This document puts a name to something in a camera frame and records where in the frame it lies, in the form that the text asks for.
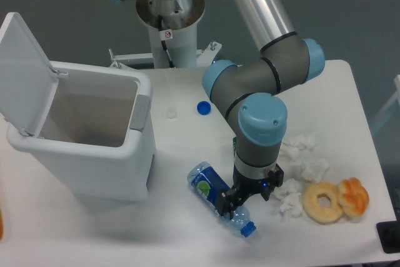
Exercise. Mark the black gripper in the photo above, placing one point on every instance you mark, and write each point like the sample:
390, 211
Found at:
243, 188

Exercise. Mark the orange object at edge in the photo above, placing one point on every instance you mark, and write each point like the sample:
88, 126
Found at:
1, 226

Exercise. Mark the blue label plastic bottle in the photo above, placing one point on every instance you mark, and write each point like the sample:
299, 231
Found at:
209, 185

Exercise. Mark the green label crushed bottle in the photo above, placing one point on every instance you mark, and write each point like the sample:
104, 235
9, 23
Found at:
234, 143

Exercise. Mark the plain ring doughnut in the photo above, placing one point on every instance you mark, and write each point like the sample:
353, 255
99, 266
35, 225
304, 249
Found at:
320, 202

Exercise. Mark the white trash bin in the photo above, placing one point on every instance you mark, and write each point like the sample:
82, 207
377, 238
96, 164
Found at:
90, 126

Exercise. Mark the orange glazed bun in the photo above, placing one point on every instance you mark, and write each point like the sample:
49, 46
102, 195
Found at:
352, 197

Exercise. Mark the blue bottle cap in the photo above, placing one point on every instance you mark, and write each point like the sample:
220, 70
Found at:
203, 108

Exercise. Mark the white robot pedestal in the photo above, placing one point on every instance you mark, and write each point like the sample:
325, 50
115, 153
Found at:
175, 45

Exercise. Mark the upper crumpled white tissue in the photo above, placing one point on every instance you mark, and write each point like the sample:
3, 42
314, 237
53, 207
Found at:
298, 153

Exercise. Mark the white bottle cap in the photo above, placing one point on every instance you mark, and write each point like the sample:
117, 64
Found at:
171, 113

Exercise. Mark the black device at edge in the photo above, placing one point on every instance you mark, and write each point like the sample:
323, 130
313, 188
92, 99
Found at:
388, 233

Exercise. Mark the white frame at right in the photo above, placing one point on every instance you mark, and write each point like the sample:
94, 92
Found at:
386, 111

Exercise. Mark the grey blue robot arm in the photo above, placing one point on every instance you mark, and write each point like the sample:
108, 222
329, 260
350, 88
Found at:
246, 96

